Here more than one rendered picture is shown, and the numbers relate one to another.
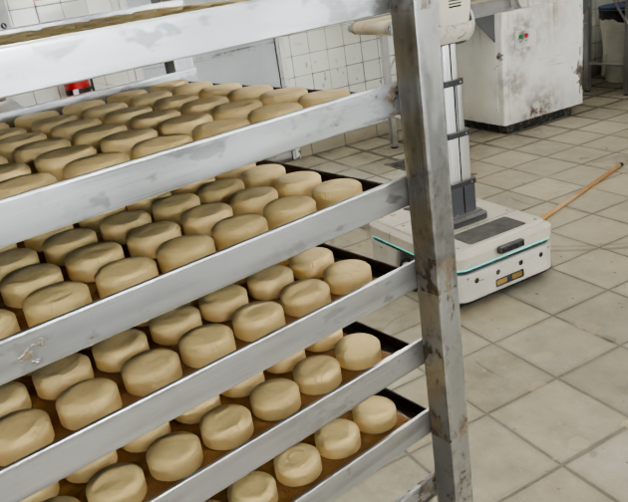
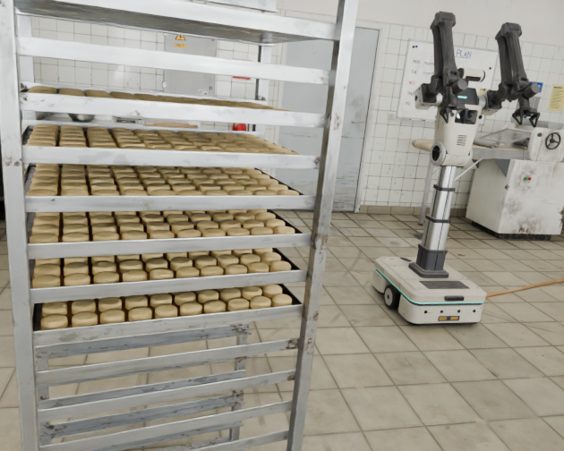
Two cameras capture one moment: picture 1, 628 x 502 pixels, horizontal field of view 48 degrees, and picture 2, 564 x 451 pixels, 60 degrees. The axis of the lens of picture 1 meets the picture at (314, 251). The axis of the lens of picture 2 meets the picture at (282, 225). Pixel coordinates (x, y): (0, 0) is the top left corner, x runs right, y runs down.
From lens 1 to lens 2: 0.49 m
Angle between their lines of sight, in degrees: 12
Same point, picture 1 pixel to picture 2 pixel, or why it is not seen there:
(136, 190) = (200, 162)
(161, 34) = (226, 112)
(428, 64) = (331, 151)
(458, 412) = (313, 308)
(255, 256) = (238, 202)
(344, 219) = (281, 202)
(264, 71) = (352, 154)
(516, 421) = (411, 395)
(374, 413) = (280, 299)
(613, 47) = not seen: outside the picture
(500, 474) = (386, 417)
